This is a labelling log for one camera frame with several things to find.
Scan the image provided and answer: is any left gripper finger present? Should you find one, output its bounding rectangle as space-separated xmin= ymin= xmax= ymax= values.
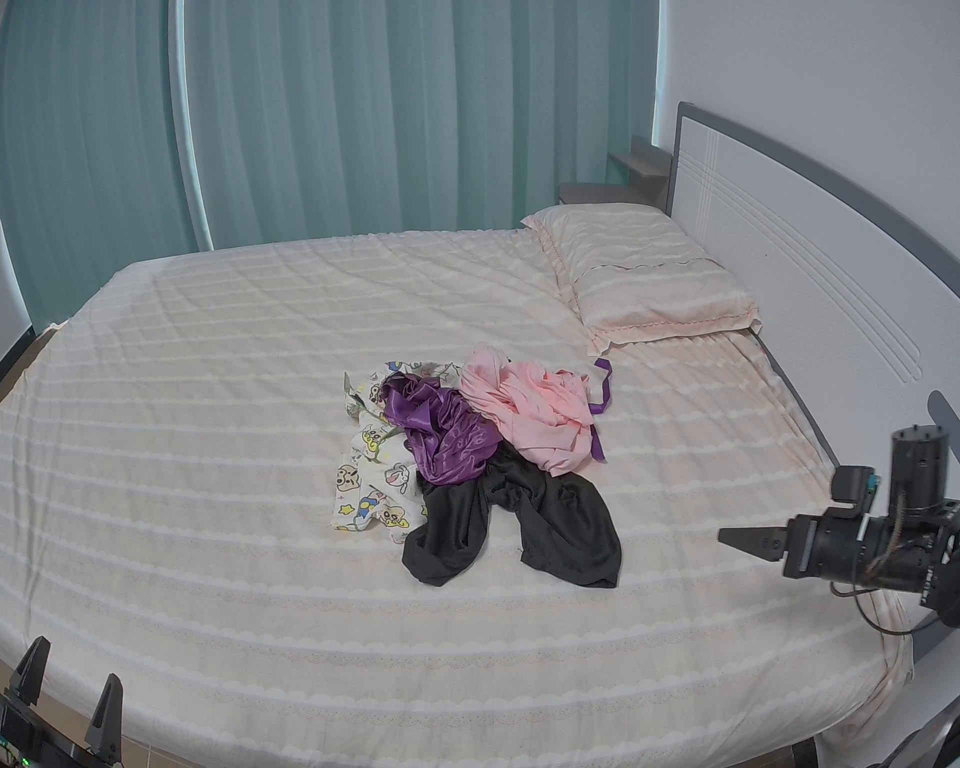
xmin=84 ymin=672 xmax=126 ymax=755
xmin=6 ymin=636 xmax=52 ymax=706

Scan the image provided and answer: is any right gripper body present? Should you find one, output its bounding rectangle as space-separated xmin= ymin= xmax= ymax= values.
xmin=783 ymin=512 xmax=895 ymax=588

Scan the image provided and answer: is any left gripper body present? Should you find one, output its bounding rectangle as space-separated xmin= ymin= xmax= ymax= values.
xmin=0 ymin=691 xmax=126 ymax=768

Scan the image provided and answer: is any black T-shirt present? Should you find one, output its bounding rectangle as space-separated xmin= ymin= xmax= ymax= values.
xmin=401 ymin=438 xmax=624 ymax=590

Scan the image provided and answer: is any bed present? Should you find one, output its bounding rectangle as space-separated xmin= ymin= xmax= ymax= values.
xmin=0 ymin=101 xmax=960 ymax=768

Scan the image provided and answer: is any pale pink pillow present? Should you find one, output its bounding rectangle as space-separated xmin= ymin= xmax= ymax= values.
xmin=519 ymin=202 xmax=764 ymax=357

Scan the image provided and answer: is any pink garment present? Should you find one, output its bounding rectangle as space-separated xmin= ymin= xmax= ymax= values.
xmin=457 ymin=342 xmax=601 ymax=479

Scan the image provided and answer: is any white printed garment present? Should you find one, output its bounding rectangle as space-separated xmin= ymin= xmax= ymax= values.
xmin=330 ymin=360 xmax=466 ymax=545

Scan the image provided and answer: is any purple satin garment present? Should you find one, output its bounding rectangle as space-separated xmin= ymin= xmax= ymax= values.
xmin=378 ymin=358 xmax=615 ymax=485

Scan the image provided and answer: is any grey bedside table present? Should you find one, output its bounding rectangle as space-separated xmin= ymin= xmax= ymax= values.
xmin=558 ymin=135 xmax=676 ymax=215

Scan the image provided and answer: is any blue-green curtain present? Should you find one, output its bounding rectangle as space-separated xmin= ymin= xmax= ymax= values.
xmin=180 ymin=0 xmax=663 ymax=252
xmin=0 ymin=0 xmax=215 ymax=331

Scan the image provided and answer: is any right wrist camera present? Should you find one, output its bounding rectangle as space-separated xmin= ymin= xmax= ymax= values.
xmin=830 ymin=465 xmax=880 ymax=520

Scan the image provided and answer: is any black cable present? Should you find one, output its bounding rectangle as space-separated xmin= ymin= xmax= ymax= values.
xmin=828 ymin=577 xmax=940 ymax=639

